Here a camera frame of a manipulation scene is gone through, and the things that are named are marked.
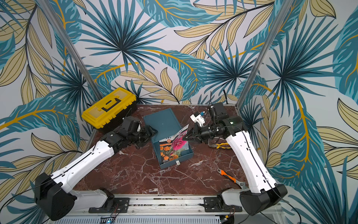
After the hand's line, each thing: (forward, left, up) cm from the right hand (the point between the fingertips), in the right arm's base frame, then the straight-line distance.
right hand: (183, 139), depth 63 cm
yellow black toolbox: (+31, +47, -14) cm, 58 cm away
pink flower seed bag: (-2, +2, -1) cm, 3 cm away
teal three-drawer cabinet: (+18, +10, -10) cm, 23 cm away
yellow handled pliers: (+12, -25, -31) cm, 41 cm away
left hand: (+9, +15, -11) cm, 21 cm away
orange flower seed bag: (+5, +10, -16) cm, 20 cm away
